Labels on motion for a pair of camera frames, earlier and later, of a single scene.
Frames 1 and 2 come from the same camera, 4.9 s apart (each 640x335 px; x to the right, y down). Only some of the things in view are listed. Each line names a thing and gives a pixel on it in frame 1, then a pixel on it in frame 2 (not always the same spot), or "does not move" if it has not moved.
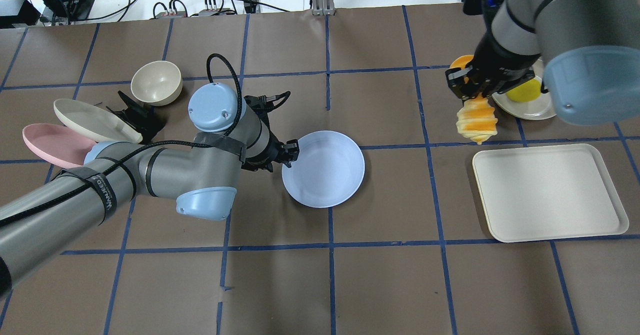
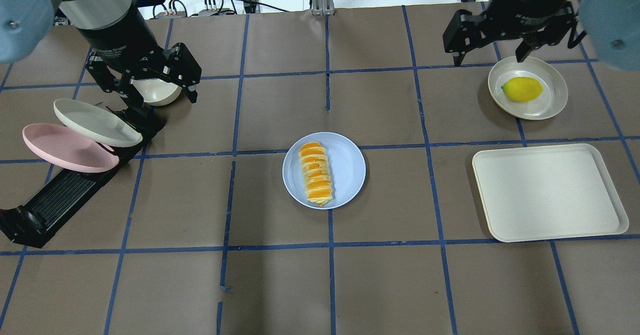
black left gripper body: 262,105 -> 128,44
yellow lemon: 528,92 does not move
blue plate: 330,168 does not move
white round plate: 540,108 does not move
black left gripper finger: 288,152 -> 179,67
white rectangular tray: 548,192 does not move
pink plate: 62,147 does not move
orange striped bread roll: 476,119 -> 314,161
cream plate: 95,122 does not move
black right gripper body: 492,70 -> 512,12
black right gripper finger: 460,84 -> 466,31
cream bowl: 157,83 does not move
